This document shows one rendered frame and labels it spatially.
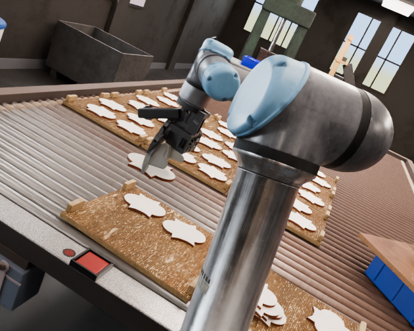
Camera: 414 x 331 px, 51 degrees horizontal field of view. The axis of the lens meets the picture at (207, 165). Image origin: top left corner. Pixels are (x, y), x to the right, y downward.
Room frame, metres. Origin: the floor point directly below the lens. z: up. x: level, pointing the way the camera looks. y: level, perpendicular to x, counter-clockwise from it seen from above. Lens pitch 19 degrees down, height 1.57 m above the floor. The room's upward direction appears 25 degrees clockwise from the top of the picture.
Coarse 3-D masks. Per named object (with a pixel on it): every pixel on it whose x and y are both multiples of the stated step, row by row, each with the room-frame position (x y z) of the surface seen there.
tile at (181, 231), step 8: (168, 224) 1.17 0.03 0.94; (176, 224) 1.19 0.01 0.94; (184, 224) 1.21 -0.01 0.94; (168, 232) 1.13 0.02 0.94; (176, 232) 1.14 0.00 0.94; (184, 232) 1.16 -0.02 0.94; (192, 232) 1.18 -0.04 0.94; (200, 232) 1.21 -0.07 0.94; (184, 240) 1.13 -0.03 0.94; (192, 240) 1.14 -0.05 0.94; (200, 240) 1.16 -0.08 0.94
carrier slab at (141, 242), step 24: (120, 192) 1.25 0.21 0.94; (144, 192) 1.32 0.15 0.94; (72, 216) 1.01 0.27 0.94; (96, 216) 1.06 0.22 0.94; (120, 216) 1.11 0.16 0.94; (144, 216) 1.17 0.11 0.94; (168, 216) 1.23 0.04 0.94; (96, 240) 0.97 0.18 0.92; (120, 240) 1.00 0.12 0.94; (144, 240) 1.04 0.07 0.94; (168, 240) 1.10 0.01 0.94; (144, 264) 0.94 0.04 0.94; (168, 264) 0.99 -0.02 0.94; (192, 264) 1.04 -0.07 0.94; (168, 288) 0.91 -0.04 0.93
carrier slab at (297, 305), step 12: (276, 276) 1.17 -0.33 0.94; (276, 288) 1.10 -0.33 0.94; (288, 288) 1.13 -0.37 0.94; (288, 300) 1.07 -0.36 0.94; (300, 300) 1.10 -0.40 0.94; (312, 300) 1.13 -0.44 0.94; (288, 312) 1.02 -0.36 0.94; (300, 312) 1.04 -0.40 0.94; (312, 312) 1.07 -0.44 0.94; (336, 312) 1.12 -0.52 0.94; (252, 324) 0.90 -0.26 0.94; (288, 324) 0.96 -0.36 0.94; (300, 324) 0.99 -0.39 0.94; (312, 324) 1.01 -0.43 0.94; (348, 324) 1.09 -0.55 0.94
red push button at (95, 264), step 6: (90, 252) 0.90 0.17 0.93; (84, 258) 0.87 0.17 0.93; (90, 258) 0.88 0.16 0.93; (96, 258) 0.89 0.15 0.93; (84, 264) 0.85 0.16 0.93; (90, 264) 0.86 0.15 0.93; (96, 264) 0.87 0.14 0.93; (102, 264) 0.88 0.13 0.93; (108, 264) 0.89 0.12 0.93; (90, 270) 0.84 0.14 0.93; (96, 270) 0.85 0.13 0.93
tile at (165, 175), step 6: (132, 156) 1.06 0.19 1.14; (138, 156) 1.07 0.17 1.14; (144, 156) 1.09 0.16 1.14; (132, 162) 1.02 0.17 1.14; (138, 162) 1.04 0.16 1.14; (138, 168) 1.01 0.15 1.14; (150, 168) 1.03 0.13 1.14; (156, 168) 1.05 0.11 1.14; (168, 168) 1.09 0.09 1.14; (150, 174) 1.00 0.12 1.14; (156, 174) 1.01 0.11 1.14; (162, 174) 1.03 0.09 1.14; (168, 174) 1.05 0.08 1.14; (162, 180) 1.01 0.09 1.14; (168, 180) 1.02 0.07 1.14
